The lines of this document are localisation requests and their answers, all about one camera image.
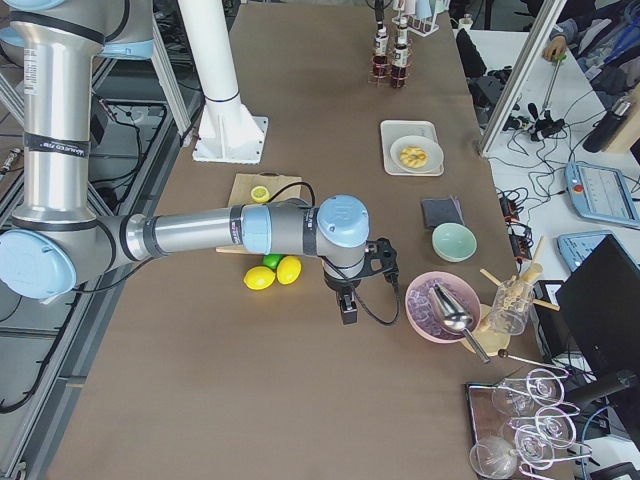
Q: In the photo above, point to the black thermos bottle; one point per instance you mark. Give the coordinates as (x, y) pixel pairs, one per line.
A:
(605, 129)

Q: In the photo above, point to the metal ice scoop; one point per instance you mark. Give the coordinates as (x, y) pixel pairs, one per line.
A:
(456, 319)

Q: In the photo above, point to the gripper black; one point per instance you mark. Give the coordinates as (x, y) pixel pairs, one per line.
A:
(341, 286)

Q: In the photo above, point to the pink bowl with ice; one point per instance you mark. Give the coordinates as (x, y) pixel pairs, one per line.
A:
(421, 313)

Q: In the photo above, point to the tea bottle in rack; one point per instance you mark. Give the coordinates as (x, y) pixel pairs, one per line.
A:
(399, 63)

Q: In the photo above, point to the glass jar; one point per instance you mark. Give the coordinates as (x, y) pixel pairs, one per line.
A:
(510, 310)

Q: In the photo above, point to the ring pastry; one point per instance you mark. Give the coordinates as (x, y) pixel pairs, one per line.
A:
(413, 157)

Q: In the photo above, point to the copper wire bottle rack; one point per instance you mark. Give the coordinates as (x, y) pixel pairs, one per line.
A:
(386, 79)

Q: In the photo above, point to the white plate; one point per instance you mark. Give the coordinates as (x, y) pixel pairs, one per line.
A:
(433, 149)

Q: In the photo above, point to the wine glass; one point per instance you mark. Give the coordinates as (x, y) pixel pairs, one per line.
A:
(549, 423)
(524, 396)
(493, 458)
(537, 451)

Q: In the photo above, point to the white serving tray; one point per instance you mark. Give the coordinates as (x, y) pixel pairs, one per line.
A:
(399, 135)

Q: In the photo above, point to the wooden cutting board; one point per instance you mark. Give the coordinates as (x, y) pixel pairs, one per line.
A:
(280, 186)

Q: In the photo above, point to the teach pendant tablet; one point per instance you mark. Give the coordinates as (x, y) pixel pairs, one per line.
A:
(600, 193)
(574, 248)

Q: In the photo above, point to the half lemon slice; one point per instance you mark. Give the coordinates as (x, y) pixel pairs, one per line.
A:
(260, 194)

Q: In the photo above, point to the tea bottle dark red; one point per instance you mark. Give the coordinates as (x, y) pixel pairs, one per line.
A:
(379, 57)

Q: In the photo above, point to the grey folded cloth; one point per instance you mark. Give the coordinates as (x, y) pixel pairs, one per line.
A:
(438, 211)

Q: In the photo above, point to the black monitor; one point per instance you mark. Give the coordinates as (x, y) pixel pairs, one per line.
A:
(600, 305)

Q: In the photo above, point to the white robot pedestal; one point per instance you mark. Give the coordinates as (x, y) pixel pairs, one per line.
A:
(228, 132)

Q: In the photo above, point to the green lime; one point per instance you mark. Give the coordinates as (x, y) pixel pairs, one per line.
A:
(272, 260)

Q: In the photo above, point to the mint green bowl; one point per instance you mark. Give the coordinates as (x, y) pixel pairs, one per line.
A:
(454, 242)

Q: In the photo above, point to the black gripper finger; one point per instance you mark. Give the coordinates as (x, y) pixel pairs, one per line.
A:
(379, 9)

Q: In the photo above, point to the black glass tray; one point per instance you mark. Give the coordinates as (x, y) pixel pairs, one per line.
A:
(485, 419)

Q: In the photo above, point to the yellow lemon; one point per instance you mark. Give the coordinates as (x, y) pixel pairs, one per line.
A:
(259, 278)
(288, 270)

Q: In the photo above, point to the aluminium frame post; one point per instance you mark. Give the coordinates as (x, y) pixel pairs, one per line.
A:
(538, 35)

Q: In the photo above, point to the wooden cup tree stand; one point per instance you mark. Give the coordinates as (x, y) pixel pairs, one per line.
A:
(530, 276)

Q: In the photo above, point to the white wire cup rack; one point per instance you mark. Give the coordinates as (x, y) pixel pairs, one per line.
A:
(419, 16)

